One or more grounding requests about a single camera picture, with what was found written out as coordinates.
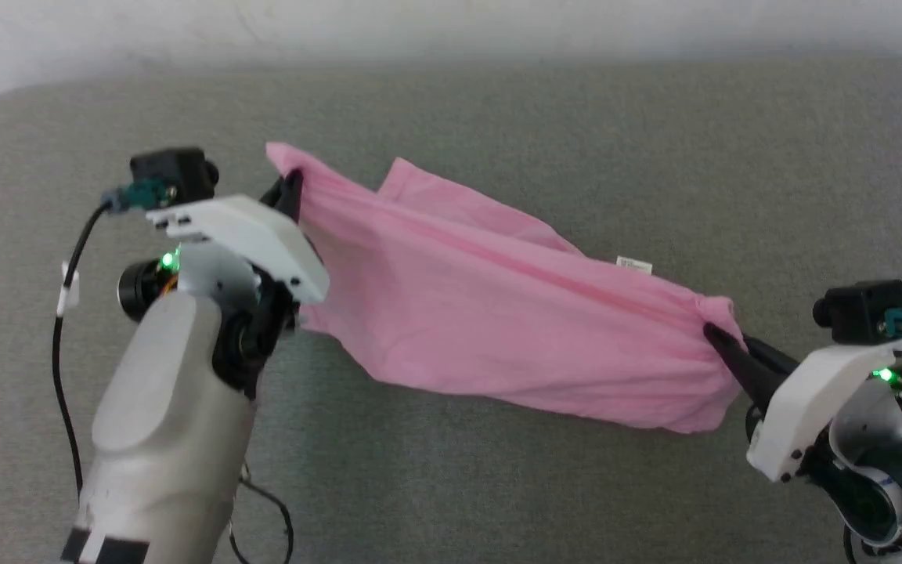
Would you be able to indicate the pink cloth garment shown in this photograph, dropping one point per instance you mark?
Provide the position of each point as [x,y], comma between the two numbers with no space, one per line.
[482,313]

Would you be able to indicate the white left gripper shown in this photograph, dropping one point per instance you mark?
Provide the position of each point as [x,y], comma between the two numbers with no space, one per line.
[255,235]

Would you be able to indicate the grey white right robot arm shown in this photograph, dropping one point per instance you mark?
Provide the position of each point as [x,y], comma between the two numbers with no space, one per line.
[889,478]

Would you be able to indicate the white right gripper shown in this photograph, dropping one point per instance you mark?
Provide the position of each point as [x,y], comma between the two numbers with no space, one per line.
[799,415]

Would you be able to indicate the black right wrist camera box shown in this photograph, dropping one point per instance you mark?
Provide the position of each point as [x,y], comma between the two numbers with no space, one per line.
[862,313]

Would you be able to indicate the grey fabric sofa seat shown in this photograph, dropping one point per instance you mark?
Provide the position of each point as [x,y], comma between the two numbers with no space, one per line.
[498,486]

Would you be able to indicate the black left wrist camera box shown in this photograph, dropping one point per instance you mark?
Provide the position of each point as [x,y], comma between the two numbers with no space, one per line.
[173,174]

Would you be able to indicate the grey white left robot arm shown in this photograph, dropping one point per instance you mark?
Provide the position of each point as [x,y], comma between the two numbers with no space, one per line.
[161,407]

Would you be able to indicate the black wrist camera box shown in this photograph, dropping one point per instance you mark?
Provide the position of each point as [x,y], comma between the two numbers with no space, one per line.
[862,313]
[173,174]

